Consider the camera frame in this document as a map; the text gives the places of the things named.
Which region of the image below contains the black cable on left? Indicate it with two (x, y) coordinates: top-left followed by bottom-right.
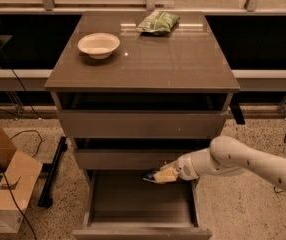
(0, 33), (45, 240)

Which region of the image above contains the grey top drawer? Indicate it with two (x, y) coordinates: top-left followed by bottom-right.
(57, 109), (228, 139)

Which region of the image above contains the grey middle drawer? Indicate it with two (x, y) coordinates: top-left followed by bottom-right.
(70, 137), (215, 171)

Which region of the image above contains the grey open bottom drawer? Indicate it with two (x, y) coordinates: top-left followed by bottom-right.
(73, 170), (212, 240)

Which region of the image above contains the grey drawer cabinet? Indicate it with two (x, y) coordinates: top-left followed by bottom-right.
(44, 11), (241, 240)

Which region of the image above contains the black metal floor stand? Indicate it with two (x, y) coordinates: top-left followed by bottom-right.
(38, 136), (67, 208)

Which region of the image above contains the white paper bowl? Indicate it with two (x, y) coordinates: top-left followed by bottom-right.
(77, 33), (120, 59)

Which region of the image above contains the open cardboard box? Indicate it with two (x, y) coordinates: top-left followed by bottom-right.
(0, 128), (42, 233)

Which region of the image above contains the black table leg right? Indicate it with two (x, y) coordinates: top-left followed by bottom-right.
(230, 102), (245, 125)

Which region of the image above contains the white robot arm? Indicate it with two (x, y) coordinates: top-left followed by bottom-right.
(153, 136), (286, 192)

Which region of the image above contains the green chip bag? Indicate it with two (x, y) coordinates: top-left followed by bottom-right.
(136, 11), (180, 35)

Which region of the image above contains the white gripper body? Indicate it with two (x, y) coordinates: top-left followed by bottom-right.
(176, 153), (199, 181)

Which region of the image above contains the yellow taped gripper finger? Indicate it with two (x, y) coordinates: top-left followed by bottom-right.
(154, 162), (179, 184)

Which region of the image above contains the dark blue rxbar wrapper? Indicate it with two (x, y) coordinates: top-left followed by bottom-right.
(142, 170), (156, 183)

